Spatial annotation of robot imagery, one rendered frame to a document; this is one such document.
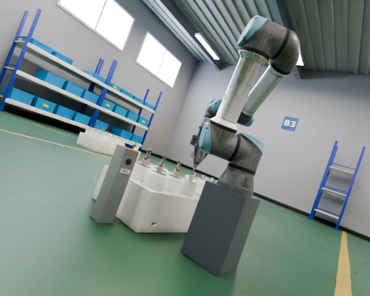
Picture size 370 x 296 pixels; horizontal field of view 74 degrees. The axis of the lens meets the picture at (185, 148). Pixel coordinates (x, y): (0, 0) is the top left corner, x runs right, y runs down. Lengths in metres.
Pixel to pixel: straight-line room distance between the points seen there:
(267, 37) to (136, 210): 0.83
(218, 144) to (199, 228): 0.33
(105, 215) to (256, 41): 0.86
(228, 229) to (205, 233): 0.10
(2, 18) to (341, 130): 7.95
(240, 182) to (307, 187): 6.45
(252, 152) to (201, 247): 0.41
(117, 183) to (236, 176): 0.47
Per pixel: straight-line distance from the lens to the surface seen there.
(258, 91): 1.14
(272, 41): 1.00
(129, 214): 1.12
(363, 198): 7.35
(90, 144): 3.65
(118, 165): 1.01
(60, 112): 5.88
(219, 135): 0.95
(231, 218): 0.96
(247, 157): 0.99
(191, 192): 1.28
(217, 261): 0.99
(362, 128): 7.65
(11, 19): 6.28
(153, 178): 1.09
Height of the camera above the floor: 0.36
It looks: 2 degrees up
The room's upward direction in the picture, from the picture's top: 20 degrees clockwise
